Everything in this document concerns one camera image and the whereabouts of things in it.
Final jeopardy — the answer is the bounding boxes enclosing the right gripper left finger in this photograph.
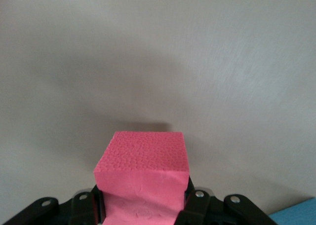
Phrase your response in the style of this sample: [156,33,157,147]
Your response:
[0,185,105,225]

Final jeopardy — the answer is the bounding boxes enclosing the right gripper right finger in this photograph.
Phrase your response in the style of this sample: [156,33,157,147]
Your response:
[177,177,276,225]

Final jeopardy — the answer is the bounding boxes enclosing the red foam cube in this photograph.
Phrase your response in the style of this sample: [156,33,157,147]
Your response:
[92,130,191,225]

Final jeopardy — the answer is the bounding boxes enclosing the brown table mat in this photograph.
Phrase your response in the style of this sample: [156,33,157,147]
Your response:
[0,0,316,225]

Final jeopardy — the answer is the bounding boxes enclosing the light blue foam cube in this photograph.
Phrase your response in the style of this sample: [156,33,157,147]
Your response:
[268,196,316,225]

